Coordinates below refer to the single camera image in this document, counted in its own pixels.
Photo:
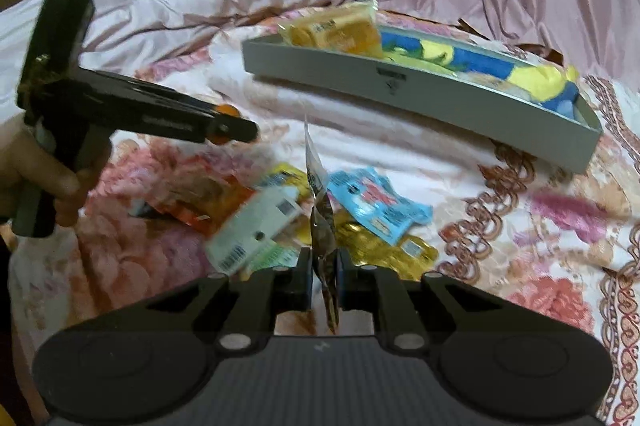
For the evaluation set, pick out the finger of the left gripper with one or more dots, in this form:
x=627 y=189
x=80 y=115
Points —
x=227 y=129
x=225 y=111

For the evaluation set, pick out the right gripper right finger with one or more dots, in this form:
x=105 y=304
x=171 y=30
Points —
x=398 y=307

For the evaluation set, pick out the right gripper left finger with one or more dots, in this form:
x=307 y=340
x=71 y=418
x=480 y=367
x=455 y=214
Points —
x=259 y=300

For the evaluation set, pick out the white barcode snack packet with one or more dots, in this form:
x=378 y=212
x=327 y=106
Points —
x=267 y=213

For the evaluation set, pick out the light blue snack packet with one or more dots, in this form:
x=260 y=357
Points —
x=371 y=199

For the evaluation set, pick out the dark thin snack sachet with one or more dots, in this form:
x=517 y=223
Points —
x=322 y=232

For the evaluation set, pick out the orange yellow snack packet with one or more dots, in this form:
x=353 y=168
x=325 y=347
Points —
x=349 y=28

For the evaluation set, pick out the person's left hand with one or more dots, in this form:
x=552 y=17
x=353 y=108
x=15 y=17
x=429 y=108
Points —
x=23 y=160

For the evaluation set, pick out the floral quilt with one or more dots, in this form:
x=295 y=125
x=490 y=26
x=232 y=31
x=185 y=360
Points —
x=564 y=245

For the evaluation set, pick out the grey cardboard box tray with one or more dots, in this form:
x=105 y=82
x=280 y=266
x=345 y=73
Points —
x=528 y=127

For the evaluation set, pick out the blue yellow cartoon bag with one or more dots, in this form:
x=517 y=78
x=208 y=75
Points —
x=544 y=85

